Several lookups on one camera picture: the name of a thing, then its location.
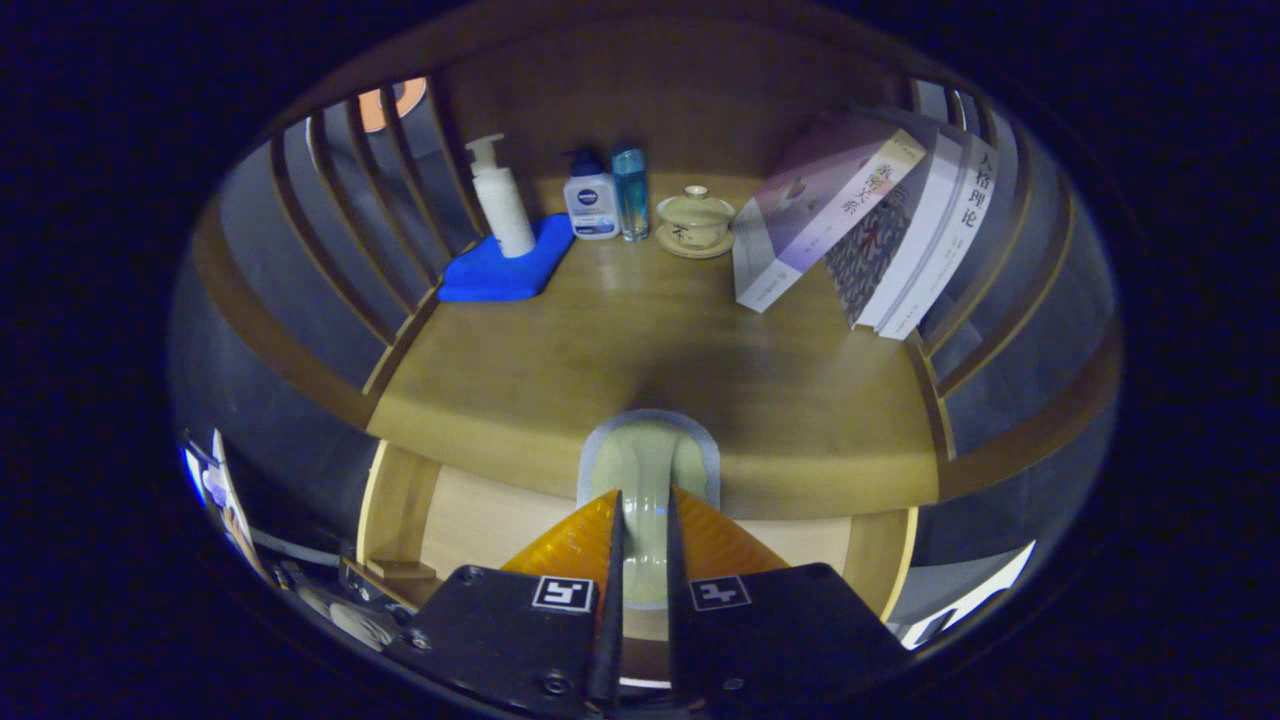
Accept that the wooden countertop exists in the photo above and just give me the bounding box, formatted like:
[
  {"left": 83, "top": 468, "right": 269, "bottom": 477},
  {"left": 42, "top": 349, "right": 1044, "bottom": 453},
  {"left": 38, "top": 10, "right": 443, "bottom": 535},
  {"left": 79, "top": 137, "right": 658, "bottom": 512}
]
[{"left": 365, "top": 175, "right": 941, "bottom": 521}]

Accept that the white bottle with blue cap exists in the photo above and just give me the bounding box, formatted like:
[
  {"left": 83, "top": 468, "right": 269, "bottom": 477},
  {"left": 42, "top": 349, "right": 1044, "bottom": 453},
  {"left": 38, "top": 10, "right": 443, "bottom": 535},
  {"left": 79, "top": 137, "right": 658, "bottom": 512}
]
[{"left": 562, "top": 148, "right": 621, "bottom": 241}]

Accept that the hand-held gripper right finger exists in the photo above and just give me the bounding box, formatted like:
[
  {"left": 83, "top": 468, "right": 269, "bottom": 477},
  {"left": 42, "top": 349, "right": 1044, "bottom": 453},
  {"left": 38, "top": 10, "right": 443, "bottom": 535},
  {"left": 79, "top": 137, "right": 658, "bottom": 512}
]
[{"left": 665, "top": 487, "right": 906, "bottom": 719}]

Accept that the white pump bottle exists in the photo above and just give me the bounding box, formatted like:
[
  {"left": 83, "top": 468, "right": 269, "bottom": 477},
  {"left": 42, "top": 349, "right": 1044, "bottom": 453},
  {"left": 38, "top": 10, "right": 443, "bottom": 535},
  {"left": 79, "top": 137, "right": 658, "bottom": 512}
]
[{"left": 465, "top": 133, "right": 538, "bottom": 259}]

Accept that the slim teal bottle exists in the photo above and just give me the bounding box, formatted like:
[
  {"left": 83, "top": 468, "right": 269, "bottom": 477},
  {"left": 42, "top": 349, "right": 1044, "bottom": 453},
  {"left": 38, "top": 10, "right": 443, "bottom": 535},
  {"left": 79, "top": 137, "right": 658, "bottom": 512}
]
[{"left": 611, "top": 147, "right": 651, "bottom": 243}]

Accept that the beige saucer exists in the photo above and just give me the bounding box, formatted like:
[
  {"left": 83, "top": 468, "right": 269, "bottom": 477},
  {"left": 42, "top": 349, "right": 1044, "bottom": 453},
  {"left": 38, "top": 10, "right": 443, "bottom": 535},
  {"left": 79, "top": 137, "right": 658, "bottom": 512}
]
[{"left": 655, "top": 225, "right": 736, "bottom": 261}]

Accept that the wooden cabinet with slatted sides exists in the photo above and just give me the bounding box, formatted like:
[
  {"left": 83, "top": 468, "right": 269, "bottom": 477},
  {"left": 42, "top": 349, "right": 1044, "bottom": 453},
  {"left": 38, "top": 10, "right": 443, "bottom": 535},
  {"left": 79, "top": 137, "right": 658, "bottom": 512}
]
[{"left": 168, "top": 5, "right": 1123, "bottom": 506}]

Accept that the purple and white book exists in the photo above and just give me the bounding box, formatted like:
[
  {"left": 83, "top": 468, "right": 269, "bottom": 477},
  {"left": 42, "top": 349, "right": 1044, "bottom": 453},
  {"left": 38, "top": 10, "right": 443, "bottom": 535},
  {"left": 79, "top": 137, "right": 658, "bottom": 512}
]
[{"left": 732, "top": 112, "right": 928, "bottom": 314}]

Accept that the beige lidded teacup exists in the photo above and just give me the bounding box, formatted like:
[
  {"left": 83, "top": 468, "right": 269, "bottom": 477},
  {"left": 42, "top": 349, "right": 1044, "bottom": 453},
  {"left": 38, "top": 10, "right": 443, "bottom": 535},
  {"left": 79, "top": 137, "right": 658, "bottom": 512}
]
[{"left": 655, "top": 185, "right": 738, "bottom": 249}]

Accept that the dark patterned book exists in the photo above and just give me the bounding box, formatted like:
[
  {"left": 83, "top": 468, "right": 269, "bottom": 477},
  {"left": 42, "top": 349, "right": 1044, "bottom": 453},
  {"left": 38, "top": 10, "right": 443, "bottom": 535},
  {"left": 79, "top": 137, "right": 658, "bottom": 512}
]
[{"left": 825, "top": 130, "right": 966, "bottom": 331}]

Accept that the white appliance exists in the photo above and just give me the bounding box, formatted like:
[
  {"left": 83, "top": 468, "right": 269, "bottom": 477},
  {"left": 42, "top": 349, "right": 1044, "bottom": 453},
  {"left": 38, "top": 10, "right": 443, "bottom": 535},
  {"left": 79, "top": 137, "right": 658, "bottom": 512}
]
[{"left": 898, "top": 540, "right": 1038, "bottom": 651}]

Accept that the wooden drawer with black knob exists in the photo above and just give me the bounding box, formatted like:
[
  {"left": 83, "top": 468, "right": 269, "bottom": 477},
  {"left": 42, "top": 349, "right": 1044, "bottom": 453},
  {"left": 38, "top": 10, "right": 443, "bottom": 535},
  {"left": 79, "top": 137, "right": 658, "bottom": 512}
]
[{"left": 355, "top": 440, "right": 919, "bottom": 691}]

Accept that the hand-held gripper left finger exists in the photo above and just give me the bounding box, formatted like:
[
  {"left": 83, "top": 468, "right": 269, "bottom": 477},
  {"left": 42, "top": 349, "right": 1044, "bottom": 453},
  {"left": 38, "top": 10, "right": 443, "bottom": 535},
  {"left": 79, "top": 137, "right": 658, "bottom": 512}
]
[{"left": 385, "top": 488, "right": 626, "bottom": 719}]

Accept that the blue folded cloth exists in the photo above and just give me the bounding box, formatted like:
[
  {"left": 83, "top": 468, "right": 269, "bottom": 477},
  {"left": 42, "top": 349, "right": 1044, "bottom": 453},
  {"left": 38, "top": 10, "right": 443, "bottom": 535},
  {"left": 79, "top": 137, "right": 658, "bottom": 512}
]
[{"left": 437, "top": 213, "right": 576, "bottom": 303}]

